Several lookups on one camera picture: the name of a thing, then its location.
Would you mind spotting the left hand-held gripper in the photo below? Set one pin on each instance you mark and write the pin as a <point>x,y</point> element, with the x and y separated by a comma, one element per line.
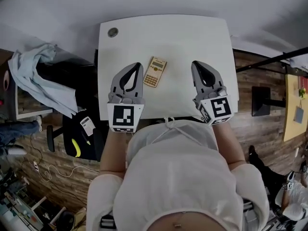
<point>122,114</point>

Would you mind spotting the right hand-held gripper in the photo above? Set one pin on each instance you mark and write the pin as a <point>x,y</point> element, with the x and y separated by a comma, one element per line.
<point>217,108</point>

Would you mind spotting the yellow calculator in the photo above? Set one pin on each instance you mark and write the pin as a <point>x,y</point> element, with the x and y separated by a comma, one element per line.
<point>155,72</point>

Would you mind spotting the person's right forearm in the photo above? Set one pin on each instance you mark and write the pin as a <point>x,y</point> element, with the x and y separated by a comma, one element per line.
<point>228,145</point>

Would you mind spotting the person's left forearm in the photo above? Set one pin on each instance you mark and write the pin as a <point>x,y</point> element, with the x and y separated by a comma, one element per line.
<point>113,153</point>

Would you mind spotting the white calculator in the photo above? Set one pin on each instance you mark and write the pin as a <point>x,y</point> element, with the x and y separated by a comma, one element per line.
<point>87,126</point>

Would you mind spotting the black stand base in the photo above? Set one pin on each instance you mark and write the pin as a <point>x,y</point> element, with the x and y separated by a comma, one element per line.
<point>261,101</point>

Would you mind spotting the black stand pole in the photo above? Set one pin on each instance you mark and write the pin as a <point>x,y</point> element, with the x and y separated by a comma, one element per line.
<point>272,60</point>

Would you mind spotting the black pen yellow tip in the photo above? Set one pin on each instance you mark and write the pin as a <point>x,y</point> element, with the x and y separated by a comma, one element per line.
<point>85,137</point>

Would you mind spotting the black office chair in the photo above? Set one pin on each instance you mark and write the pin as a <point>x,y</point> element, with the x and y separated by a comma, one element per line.
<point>69,131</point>

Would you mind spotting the yellow banana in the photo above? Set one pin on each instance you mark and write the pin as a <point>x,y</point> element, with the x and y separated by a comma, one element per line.
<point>76,148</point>

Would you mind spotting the light blue cloth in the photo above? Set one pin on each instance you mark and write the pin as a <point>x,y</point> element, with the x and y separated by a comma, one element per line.
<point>41,80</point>

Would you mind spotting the yellow board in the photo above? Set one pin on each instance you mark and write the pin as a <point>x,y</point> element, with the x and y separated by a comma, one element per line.
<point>292,119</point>

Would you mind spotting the red and yellow flowers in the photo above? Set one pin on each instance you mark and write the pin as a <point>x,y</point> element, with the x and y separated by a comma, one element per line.
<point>302,90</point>

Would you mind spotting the person's white shirt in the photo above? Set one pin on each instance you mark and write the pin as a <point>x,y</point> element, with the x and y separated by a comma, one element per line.
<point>178,172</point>

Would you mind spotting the grey pouch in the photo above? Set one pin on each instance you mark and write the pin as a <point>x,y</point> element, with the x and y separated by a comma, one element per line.
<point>299,114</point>

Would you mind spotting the white power strip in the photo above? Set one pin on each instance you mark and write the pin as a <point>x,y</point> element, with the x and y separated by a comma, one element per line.
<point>35,165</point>

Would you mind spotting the beige trouser leg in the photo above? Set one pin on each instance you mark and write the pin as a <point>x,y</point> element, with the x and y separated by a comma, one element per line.
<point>80,219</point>

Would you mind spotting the black shoe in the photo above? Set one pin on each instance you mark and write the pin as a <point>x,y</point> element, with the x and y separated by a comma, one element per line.
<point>65,221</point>

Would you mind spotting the white shelf frame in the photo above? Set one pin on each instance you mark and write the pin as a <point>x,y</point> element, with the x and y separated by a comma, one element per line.
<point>26,109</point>

